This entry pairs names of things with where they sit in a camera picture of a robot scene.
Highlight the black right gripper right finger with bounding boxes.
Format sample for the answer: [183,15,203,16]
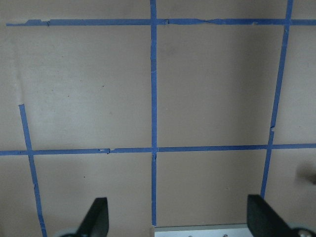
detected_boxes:
[247,195,294,237]

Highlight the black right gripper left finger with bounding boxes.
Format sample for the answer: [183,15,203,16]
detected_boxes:
[77,197,109,237]

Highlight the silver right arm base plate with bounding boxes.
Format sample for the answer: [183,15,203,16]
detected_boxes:
[154,224,252,237]

